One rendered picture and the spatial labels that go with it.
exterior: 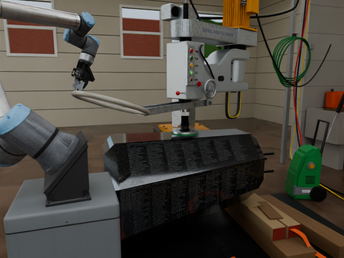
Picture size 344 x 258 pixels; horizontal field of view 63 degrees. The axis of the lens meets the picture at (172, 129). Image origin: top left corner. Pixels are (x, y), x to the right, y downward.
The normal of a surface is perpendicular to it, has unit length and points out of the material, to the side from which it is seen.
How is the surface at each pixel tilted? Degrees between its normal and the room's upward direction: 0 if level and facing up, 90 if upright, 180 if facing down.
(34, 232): 90
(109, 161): 59
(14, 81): 90
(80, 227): 90
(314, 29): 90
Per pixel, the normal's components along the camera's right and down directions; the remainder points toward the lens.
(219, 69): 0.69, 0.13
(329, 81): 0.31, 0.17
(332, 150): -0.95, 0.05
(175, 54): -0.72, 0.12
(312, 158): -0.01, 0.18
